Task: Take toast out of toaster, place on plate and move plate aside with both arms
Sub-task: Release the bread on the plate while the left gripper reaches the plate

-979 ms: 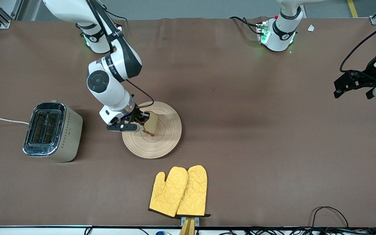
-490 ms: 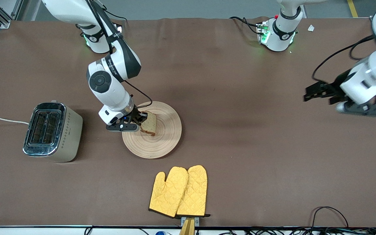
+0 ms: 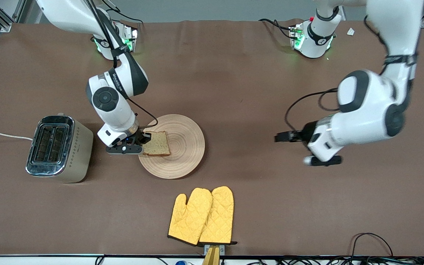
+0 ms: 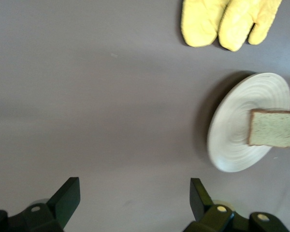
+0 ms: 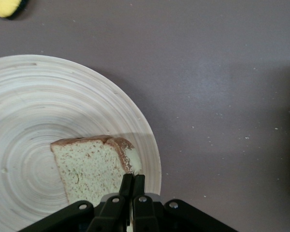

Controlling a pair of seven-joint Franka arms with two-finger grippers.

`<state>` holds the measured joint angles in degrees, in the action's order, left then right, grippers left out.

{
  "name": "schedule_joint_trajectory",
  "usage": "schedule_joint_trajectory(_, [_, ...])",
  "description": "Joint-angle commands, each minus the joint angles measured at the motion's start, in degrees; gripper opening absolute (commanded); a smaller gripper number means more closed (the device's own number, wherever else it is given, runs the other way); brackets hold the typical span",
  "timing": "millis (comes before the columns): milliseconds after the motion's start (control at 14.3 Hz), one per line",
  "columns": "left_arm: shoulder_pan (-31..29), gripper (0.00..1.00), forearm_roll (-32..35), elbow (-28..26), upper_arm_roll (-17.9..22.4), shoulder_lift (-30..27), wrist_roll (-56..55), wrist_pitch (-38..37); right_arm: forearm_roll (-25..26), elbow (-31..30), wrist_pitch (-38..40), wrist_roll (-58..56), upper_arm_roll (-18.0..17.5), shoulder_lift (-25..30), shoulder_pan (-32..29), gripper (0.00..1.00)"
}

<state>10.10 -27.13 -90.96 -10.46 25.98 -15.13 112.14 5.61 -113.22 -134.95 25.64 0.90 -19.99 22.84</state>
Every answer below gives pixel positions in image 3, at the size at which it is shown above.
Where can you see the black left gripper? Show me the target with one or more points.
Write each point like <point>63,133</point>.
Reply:
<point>302,135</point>

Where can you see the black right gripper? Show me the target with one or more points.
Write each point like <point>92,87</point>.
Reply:
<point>143,137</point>

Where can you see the brown toast slice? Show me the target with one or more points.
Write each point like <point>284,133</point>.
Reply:
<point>158,144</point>

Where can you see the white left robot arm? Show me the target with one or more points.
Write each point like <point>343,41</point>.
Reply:
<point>366,110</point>

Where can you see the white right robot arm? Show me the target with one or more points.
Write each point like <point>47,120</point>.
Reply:
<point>114,108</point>

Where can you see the round wooden plate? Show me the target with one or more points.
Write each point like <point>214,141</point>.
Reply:
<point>186,151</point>

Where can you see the brown table cover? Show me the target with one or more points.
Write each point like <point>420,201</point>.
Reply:
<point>252,92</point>

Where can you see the chrome and beige toaster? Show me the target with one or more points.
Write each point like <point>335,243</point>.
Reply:
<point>79,154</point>

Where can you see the yellow quilted oven mitt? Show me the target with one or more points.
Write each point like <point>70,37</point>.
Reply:
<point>188,217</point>
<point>219,213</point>

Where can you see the white paper scrap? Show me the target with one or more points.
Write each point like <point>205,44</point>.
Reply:
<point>350,31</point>

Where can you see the small blue object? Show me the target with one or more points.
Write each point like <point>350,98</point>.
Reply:
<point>181,263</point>

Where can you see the small metal bracket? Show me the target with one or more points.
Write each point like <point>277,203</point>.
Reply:
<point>222,249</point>

